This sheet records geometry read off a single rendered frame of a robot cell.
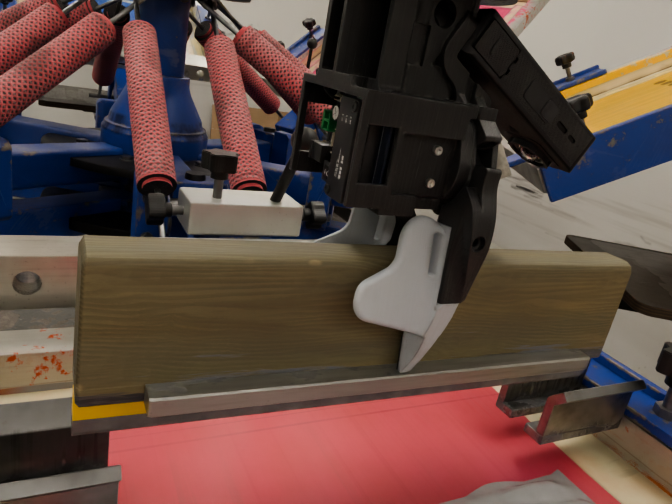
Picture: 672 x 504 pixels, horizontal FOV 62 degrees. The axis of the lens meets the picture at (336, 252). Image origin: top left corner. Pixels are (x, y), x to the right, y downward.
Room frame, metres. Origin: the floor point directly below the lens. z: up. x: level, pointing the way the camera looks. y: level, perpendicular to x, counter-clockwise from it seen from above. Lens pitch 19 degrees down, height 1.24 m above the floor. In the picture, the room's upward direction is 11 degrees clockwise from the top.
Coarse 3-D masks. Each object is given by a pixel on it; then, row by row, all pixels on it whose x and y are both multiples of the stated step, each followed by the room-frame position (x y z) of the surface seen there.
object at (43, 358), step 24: (0, 336) 0.38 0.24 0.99; (24, 336) 0.38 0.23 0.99; (48, 336) 0.39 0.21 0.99; (72, 336) 0.39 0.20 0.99; (0, 360) 0.35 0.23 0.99; (24, 360) 0.36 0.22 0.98; (48, 360) 0.37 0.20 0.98; (72, 360) 0.38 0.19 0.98; (0, 384) 0.35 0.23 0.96; (24, 384) 0.36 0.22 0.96; (48, 384) 0.37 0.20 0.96; (72, 384) 0.38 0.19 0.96; (600, 432) 0.44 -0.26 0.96; (624, 432) 0.43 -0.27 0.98; (648, 432) 0.41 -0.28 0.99; (624, 456) 0.42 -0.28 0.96; (648, 456) 0.40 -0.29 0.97
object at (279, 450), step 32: (256, 416) 0.38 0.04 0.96; (288, 416) 0.39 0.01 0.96; (128, 448) 0.32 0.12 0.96; (160, 448) 0.33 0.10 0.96; (192, 448) 0.33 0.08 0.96; (224, 448) 0.34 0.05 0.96; (256, 448) 0.35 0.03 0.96; (288, 448) 0.35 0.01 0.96; (320, 448) 0.36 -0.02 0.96; (128, 480) 0.29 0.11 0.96; (160, 480) 0.30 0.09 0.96; (192, 480) 0.30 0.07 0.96; (224, 480) 0.31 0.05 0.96; (256, 480) 0.31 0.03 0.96; (288, 480) 0.32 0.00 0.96; (320, 480) 0.33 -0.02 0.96
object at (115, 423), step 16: (464, 384) 0.34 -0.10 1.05; (480, 384) 0.34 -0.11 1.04; (496, 384) 0.35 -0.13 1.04; (320, 400) 0.28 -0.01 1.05; (336, 400) 0.29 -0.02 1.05; (352, 400) 0.29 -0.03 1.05; (368, 400) 0.30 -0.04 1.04; (128, 416) 0.23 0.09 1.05; (144, 416) 0.24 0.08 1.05; (176, 416) 0.24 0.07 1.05; (192, 416) 0.25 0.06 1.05; (208, 416) 0.25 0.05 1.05; (224, 416) 0.26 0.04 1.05; (80, 432) 0.22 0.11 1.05; (96, 432) 0.23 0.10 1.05
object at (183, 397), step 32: (544, 352) 0.35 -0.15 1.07; (576, 352) 0.36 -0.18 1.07; (160, 384) 0.23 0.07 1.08; (192, 384) 0.23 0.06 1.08; (224, 384) 0.24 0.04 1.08; (256, 384) 0.24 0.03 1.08; (288, 384) 0.25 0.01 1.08; (320, 384) 0.26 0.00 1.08; (352, 384) 0.27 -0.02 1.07; (384, 384) 0.28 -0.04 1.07; (416, 384) 0.29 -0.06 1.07; (448, 384) 0.30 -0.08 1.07; (160, 416) 0.22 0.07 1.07
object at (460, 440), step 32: (320, 416) 0.40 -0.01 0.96; (352, 416) 0.41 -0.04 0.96; (384, 416) 0.42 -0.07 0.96; (416, 416) 0.43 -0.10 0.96; (448, 416) 0.43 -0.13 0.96; (480, 416) 0.44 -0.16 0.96; (352, 448) 0.37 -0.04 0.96; (384, 448) 0.37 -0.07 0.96; (416, 448) 0.38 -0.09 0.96; (448, 448) 0.39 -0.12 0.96; (480, 448) 0.40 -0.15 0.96; (512, 448) 0.40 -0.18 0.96; (544, 448) 0.41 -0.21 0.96; (352, 480) 0.33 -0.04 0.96; (384, 480) 0.34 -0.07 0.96; (416, 480) 0.34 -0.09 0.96; (448, 480) 0.35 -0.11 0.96; (480, 480) 0.36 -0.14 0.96; (512, 480) 0.36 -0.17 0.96; (576, 480) 0.38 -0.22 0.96
